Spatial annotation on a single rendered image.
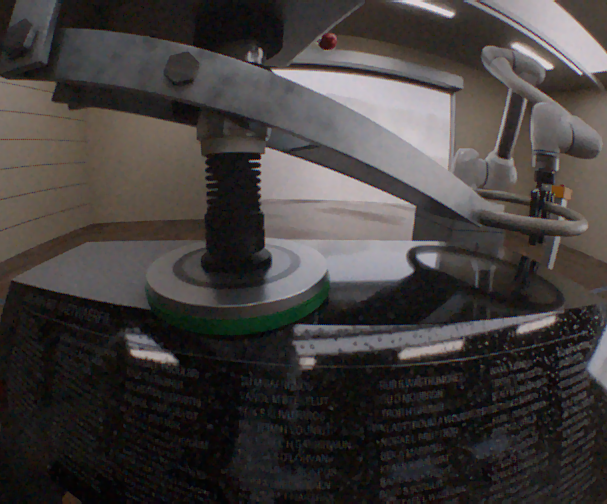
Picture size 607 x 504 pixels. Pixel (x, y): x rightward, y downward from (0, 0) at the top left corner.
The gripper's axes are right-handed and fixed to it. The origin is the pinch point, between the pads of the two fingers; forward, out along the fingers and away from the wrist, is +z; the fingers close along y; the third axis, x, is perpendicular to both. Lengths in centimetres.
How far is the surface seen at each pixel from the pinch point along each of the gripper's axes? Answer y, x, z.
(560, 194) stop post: -110, -44, -9
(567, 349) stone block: 48, 36, 2
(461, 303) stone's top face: 62, 26, -3
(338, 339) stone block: 77, 27, -3
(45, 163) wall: 517, -375, -102
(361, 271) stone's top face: 70, 14, -4
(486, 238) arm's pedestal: -26, -44, 16
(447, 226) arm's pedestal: -3, -51, 10
